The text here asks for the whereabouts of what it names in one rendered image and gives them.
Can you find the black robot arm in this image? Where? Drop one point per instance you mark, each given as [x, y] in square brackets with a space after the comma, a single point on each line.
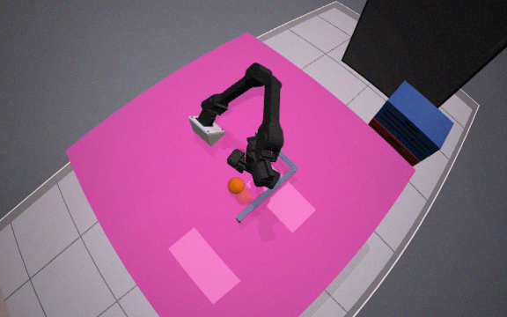
[270, 133]

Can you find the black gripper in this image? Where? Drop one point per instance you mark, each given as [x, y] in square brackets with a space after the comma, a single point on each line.
[237, 161]

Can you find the clear low corner wall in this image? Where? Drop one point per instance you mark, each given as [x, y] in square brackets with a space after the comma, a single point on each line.
[287, 167]

